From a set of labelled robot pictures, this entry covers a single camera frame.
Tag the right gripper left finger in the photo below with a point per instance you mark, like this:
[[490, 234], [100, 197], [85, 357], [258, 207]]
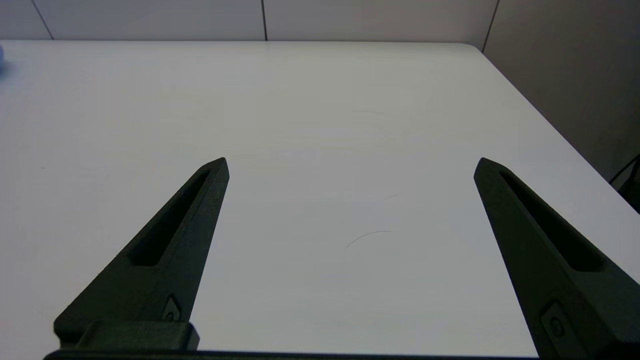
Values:
[[165, 270]]

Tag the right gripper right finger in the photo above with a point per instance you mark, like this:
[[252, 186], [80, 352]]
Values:
[[550, 270]]

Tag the light blue round plate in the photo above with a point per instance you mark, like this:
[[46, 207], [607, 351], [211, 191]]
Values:
[[1, 57]]

